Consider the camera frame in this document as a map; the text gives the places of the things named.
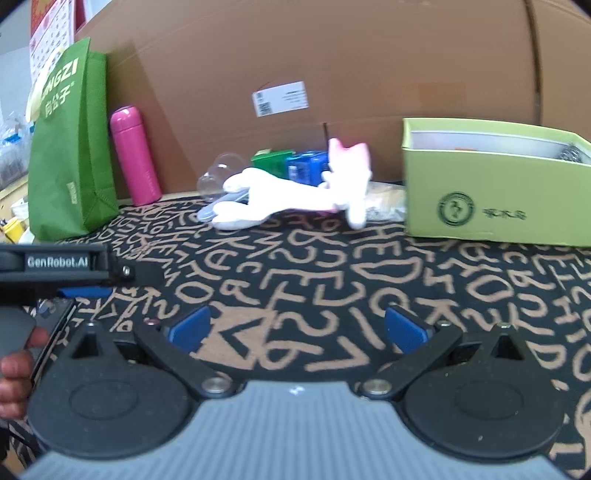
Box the white and pink plush toy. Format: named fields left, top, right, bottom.
left=211, top=137, right=374, bottom=232

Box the blue box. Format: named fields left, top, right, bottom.
left=285, top=151, right=331, bottom=186

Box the black mat with tan letters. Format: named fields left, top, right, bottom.
left=0, top=194, right=591, bottom=480

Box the small yellow object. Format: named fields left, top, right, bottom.
left=1, top=218, right=24, bottom=243

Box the green tote bag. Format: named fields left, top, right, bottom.
left=27, top=37, right=122, bottom=243

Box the clear plastic cup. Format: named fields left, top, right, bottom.
left=196, top=153, right=250, bottom=204

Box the clear plastic bag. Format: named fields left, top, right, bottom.
left=365, top=181, right=408, bottom=221

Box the large cardboard box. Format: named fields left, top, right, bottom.
left=74, top=0, right=591, bottom=202

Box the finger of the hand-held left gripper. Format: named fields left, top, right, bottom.
left=58, top=285, right=115, bottom=300
left=108, top=258, right=165, bottom=288

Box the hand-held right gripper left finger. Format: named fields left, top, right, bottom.
left=69, top=305, right=236, bottom=400

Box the light green shoe box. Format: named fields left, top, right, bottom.
left=399, top=117, right=591, bottom=248

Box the dark green box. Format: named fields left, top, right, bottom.
left=250, top=149, right=296, bottom=179

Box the person's left hand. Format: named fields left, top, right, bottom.
left=0, top=325, right=50, bottom=420

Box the wall calendar poster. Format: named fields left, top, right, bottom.
left=29, top=0, right=88, bottom=80

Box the white shipping label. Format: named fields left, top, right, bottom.
left=252, top=81, right=308, bottom=117

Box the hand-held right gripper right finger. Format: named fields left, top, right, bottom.
left=358, top=305, right=534, bottom=400

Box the pink thermos bottle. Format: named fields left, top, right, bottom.
left=109, top=105, right=162, bottom=207

